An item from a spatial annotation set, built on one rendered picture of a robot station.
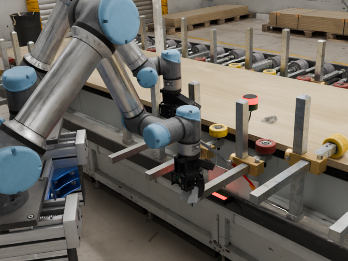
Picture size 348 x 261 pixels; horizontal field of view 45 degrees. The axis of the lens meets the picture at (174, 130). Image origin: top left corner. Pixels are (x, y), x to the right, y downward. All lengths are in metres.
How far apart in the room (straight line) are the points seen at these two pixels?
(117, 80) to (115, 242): 1.61
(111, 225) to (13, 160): 1.93
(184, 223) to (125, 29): 1.66
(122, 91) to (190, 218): 1.38
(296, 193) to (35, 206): 0.89
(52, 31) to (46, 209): 0.69
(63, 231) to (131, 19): 0.57
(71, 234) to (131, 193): 1.68
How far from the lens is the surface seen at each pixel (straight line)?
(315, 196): 1.80
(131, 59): 1.49
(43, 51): 1.65
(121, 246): 2.65
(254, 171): 1.62
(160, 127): 1.22
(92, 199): 3.15
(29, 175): 0.99
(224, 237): 2.29
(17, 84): 1.54
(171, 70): 1.64
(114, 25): 1.00
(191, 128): 1.28
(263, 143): 1.70
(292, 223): 1.61
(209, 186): 1.49
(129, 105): 1.27
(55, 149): 1.61
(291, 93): 2.31
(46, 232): 1.18
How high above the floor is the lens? 1.62
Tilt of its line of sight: 23 degrees down
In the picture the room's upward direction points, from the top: 3 degrees counter-clockwise
